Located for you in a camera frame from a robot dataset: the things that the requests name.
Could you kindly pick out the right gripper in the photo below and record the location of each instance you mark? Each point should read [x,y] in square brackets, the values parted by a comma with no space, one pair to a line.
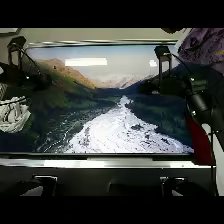
[166,87]

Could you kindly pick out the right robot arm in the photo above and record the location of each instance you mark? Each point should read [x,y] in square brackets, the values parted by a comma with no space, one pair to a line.
[206,106]

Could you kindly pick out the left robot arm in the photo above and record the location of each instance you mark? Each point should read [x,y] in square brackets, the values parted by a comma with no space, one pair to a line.
[23,80]

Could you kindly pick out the purple garment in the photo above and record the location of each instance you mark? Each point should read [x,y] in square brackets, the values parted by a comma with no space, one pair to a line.
[205,45]

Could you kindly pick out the white garment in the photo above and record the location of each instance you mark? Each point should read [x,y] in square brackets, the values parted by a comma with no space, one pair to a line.
[13,115]

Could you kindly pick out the silver frame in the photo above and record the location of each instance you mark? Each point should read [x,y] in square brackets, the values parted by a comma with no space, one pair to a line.
[100,164]

